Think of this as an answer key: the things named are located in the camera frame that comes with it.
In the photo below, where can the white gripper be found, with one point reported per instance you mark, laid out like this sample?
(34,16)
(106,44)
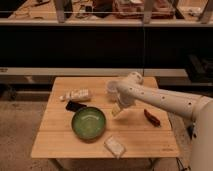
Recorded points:
(125,100)

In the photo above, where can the black eraser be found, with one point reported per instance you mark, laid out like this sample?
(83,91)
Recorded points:
(74,106)

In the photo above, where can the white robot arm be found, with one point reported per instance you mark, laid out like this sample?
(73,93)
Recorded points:
(197,108)

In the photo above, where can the white sponge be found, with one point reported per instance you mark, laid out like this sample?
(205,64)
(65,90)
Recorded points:
(114,146)

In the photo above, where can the green bowl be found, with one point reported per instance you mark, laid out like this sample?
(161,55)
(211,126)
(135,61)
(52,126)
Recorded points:
(88,123)

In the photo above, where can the white tube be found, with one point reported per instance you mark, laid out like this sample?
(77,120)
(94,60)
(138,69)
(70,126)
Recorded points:
(77,95)

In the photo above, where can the wooden table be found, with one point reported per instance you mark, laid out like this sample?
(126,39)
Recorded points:
(55,138)

